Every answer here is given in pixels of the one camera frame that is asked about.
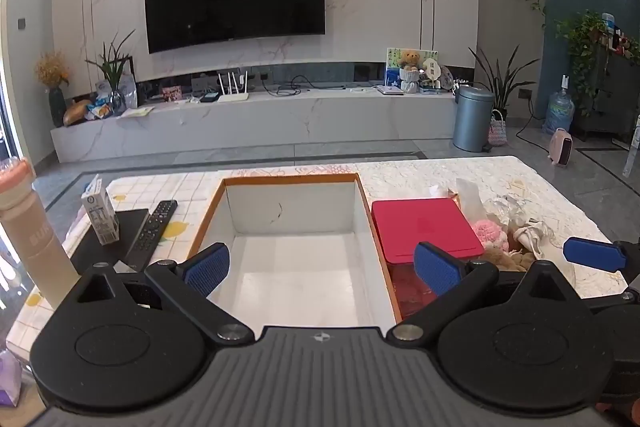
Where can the small pink heater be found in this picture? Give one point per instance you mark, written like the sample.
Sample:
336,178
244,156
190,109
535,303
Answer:
560,148

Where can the green plant in glass vase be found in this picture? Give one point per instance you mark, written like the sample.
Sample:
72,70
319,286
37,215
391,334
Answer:
111,63

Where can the yellow dried flower vase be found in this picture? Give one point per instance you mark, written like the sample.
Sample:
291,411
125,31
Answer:
52,72

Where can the small milk carton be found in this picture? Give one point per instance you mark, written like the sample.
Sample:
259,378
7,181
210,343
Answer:
100,211

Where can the dark cabinet with plants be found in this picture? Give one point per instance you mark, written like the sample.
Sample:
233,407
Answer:
604,76

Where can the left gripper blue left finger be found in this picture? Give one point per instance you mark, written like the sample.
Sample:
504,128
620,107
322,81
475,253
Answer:
185,287

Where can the floor plant by trash can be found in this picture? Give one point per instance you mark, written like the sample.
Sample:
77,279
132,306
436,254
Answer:
501,82

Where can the red transparent toy box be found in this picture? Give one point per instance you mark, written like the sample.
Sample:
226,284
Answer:
402,226

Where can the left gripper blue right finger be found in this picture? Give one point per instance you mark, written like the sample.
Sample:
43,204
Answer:
456,284

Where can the cream fabric bag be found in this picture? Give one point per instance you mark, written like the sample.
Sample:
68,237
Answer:
535,236

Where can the orange white cardboard box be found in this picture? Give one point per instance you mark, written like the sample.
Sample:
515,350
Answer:
303,252

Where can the large water jug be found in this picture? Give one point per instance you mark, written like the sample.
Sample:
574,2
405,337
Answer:
560,110

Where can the marble tv console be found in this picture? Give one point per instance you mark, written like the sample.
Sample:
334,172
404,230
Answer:
316,116

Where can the teddy bear figure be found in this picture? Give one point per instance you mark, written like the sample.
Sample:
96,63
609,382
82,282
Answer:
409,71

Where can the clear plastic wrap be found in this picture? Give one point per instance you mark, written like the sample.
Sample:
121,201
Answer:
505,209

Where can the white wifi router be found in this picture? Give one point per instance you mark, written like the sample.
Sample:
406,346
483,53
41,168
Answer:
232,87

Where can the pink white crochet hat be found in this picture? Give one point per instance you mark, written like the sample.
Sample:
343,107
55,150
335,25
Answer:
491,235

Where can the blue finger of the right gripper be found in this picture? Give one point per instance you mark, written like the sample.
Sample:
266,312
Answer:
610,257

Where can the black remote control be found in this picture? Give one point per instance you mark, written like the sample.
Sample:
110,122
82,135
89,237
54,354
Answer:
147,239

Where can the purple plastic bag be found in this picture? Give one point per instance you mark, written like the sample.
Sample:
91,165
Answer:
10,379

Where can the white lace tablecloth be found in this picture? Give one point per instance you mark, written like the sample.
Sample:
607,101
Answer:
495,177

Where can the blue metal trash can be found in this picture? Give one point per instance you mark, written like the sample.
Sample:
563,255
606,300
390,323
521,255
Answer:
471,128

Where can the pink beige water bottle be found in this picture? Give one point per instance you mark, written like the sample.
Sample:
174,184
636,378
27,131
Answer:
27,226

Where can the brown plush towel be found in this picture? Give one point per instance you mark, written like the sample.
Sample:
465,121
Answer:
513,261

